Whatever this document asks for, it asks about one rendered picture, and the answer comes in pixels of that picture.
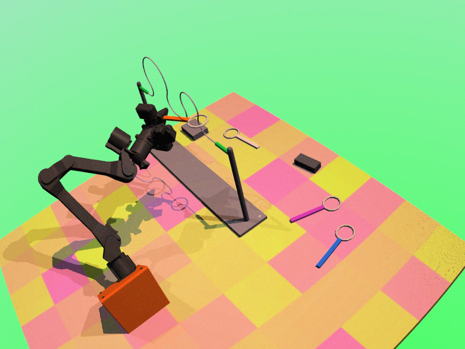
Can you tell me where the pale orange loop with straight handle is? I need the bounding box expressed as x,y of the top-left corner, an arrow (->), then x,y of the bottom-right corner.
224,128 -> 260,149

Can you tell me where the orange-brown handle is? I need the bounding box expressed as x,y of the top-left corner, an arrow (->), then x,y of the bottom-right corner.
162,114 -> 209,128

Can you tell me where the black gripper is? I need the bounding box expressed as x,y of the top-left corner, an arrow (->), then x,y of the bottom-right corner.
135,103 -> 173,151

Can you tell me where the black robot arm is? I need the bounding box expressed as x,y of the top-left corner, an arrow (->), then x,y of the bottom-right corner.
38,124 -> 176,282

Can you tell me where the magenta square bar with beige loop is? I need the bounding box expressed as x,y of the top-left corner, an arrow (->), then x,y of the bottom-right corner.
290,196 -> 341,223

